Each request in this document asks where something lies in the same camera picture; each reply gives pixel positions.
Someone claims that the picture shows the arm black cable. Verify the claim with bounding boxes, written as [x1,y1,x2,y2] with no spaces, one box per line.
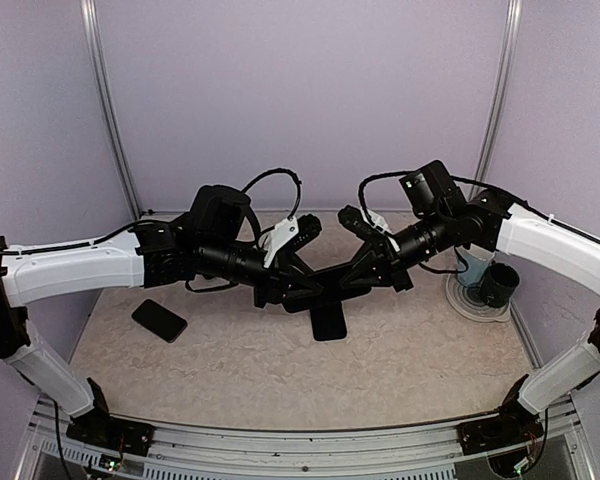
[0,167,304,261]
[357,172,600,251]

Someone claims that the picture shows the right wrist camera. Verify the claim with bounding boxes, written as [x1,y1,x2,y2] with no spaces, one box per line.
[337,205,399,253]

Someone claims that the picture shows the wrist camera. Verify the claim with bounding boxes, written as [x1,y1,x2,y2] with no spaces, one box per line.
[260,214,322,268]
[337,205,399,253]

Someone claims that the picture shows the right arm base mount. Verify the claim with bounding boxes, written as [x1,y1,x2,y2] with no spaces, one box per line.
[456,410,544,455]

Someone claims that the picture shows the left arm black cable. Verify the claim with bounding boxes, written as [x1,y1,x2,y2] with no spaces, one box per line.
[0,167,304,261]

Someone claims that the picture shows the black smartphone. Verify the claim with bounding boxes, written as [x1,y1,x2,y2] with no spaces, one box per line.
[282,265,371,313]
[131,299,188,343]

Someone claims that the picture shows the left aluminium frame post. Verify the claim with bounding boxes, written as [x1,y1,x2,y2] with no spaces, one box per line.
[80,0,143,219]

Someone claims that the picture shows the right aluminium frame post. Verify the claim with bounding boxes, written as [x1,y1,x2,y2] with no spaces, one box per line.
[474,0,523,182]

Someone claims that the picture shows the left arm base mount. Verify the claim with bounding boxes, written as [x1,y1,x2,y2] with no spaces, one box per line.
[66,417,155,457]

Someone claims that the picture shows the aluminium frame post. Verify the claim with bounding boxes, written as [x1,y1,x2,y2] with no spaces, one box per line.
[80,0,143,219]
[474,0,523,182]

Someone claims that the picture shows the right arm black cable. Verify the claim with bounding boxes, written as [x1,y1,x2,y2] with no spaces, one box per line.
[357,172,600,251]

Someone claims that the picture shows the blue cup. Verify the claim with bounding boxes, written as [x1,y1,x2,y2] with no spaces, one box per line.
[457,245,495,287]

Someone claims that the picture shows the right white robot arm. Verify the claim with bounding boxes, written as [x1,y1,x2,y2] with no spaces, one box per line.
[338,160,600,444]

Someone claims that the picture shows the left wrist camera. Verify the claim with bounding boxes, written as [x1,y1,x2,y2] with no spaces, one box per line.
[260,214,322,268]

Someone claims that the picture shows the front aluminium rail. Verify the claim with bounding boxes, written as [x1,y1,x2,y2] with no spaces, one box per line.
[11,399,600,479]

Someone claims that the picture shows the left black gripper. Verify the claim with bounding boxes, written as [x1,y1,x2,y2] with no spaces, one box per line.
[199,235,324,308]

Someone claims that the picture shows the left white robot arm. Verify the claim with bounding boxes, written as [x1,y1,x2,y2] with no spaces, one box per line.
[0,185,322,445]

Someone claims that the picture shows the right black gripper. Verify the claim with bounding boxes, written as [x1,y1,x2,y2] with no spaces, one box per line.
[339,206,456,291]

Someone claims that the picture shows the white round plate stack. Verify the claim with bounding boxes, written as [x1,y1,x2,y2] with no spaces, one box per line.
[445,275,511,323]

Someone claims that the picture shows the black phone case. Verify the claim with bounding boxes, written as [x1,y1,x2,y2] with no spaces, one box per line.
[310,302,348,342]

